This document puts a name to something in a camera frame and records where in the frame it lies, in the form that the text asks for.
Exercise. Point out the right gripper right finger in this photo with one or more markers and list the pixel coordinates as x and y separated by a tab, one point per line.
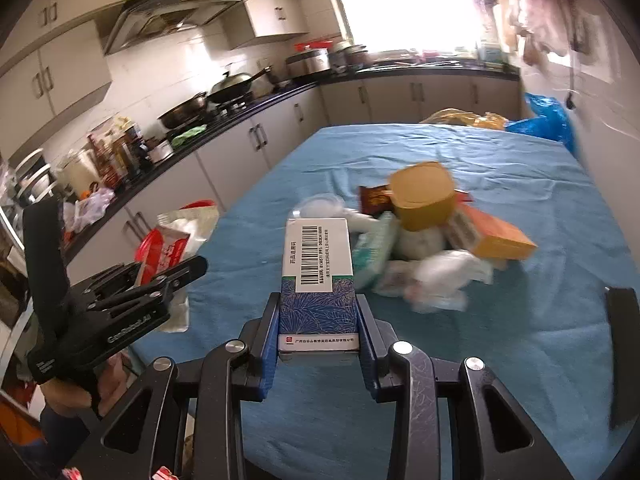
395	371

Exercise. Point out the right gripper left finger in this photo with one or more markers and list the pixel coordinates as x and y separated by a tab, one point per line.
240	370

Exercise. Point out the blue white medicine box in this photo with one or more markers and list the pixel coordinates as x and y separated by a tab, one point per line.
318	310

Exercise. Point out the green tissue pack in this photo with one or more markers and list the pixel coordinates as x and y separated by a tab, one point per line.
373	249

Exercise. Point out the orange cardboard box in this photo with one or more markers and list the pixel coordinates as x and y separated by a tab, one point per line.
486	236

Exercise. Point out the dark red snack packet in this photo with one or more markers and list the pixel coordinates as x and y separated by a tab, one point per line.
375	201

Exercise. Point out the yellow round container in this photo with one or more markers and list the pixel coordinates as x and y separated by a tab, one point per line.
423	195

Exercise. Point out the clear plastic cup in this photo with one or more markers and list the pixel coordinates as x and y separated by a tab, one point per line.
324	205

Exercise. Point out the white paper ball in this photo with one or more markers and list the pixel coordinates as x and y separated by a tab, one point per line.
418	245

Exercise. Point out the red mesh waste basket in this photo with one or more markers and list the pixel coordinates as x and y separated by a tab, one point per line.
179	234

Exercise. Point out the white spray bottle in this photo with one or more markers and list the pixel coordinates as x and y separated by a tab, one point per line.
357	222

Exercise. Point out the left hand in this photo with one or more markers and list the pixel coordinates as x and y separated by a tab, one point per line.
68	399

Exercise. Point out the white crumpled wrapper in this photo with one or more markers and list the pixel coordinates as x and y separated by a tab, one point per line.
435	283

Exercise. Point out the white plastic bag on counter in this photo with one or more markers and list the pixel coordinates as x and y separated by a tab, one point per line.
88	211

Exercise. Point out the white bag in basket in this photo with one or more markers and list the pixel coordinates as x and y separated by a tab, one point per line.
179	313

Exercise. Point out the blue tablecloth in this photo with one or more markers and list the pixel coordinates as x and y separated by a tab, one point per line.
540	324

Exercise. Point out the green cloth on counter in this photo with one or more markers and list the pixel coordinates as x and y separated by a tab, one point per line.
187	136

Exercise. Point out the black frying pan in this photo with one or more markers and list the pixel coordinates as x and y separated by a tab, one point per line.
184	112

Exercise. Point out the yellow plastic bag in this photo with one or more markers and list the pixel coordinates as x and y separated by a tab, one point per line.
455	117

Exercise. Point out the black wok with lid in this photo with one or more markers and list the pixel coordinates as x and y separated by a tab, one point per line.
235	86

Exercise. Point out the black countertop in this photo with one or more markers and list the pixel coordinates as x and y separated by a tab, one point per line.
236	150

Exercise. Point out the blue plastic bag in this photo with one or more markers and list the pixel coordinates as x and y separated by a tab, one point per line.
549	122

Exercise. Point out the range hood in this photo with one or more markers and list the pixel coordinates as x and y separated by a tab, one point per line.
144	20

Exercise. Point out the silver rice cooker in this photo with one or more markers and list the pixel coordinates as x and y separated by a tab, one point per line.
308	63

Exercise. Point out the window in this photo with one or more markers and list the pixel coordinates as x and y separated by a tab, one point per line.
433	26

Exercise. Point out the hanging bags on wall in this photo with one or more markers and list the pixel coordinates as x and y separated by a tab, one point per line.
551	26

